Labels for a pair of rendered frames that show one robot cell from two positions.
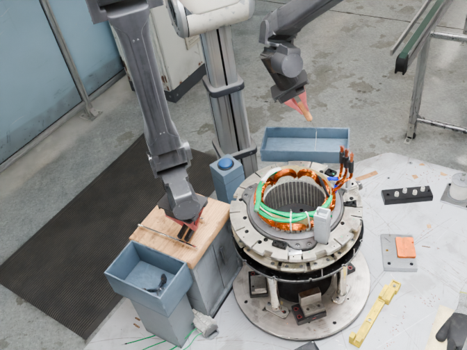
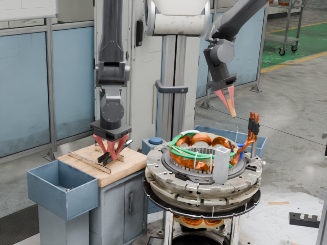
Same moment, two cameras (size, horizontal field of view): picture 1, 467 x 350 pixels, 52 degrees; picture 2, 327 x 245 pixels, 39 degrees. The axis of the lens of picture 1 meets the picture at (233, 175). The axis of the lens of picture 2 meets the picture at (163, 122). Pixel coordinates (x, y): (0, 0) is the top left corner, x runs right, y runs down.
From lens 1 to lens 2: 0.52 m
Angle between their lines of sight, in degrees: 23
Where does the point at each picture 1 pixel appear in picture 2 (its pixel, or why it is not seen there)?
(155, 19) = (132, 88)
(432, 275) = not seen: outside the picture
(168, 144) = (114, 54)
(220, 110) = (163, 106)
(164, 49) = (133, 115)
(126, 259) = (48, 173)
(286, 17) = (228, 16)
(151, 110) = (110, 16)
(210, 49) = (168, 51)
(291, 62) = (225, 50)
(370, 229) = (271, 236)
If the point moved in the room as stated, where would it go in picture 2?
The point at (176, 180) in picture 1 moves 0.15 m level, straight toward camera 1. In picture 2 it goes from (111, 88) to (111, 108)
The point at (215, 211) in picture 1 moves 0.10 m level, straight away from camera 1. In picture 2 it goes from (135, 157) to (136, 144)
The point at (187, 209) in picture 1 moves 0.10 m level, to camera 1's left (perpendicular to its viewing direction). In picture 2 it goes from (113, 111) to (73, 109)
